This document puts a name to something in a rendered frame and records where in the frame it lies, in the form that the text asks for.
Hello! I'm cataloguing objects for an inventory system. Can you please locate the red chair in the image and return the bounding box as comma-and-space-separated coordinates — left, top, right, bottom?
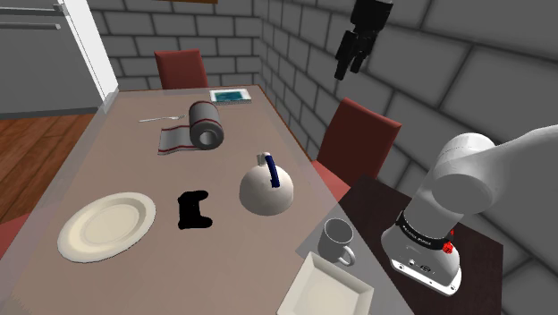
309, 97, 403, 203
0, 212, 32, 261
153, 48, 210, 91

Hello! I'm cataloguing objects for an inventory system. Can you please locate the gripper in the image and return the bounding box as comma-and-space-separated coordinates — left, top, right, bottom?
334, 0, 394, 82

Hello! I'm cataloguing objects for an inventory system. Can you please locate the dark robot stand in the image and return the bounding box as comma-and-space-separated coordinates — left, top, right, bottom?
337, 174, 505, 315

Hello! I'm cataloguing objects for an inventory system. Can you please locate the grey cabinet with white side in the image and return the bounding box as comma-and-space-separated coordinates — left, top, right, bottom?
0, 0, 120, 122

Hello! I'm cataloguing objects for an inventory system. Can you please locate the brown dining table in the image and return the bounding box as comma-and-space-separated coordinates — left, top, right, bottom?
0, 84, 415, 315

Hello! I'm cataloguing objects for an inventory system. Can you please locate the grey mug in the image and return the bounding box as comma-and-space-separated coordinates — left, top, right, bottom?
317, 217, 357, 268

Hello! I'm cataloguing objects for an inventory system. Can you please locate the round cream plate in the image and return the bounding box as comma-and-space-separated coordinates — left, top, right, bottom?
56, 192, 157, 264

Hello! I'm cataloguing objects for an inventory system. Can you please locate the black game controller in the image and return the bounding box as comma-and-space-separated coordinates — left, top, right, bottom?
176, 189, 215, 231

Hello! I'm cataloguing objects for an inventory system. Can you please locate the red-striped paper towel roll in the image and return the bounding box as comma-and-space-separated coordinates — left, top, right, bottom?
156, 99, 225, 157

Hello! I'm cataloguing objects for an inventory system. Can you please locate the white kettle with blue handle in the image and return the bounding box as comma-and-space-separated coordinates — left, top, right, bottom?
238, 151, 294, 217

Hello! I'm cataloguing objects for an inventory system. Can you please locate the silver fork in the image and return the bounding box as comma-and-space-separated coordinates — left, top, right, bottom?
138, 114, 188, 124

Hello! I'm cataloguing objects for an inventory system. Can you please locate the square white plate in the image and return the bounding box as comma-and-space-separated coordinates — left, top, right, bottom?
275, 251, 375, 315

